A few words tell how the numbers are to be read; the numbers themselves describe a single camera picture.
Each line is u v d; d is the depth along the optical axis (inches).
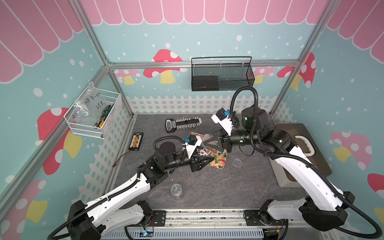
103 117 28.7
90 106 27.5
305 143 31.0
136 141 40.3
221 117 19.3
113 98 30.7
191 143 21.5
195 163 22.0
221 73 37.1
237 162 37.1
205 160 24.0
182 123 44.3
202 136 22.5
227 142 19.3
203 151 24.1
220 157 37.9
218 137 19.7
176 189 29.9
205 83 38.0
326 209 15.3
